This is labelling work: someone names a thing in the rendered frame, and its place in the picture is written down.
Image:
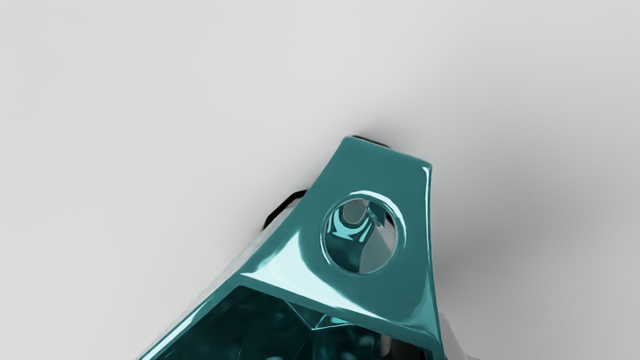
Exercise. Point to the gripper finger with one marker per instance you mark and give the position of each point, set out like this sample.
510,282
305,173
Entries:
454,342

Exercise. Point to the teal faceted mug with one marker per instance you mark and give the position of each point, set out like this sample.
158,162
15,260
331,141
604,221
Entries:
370,300

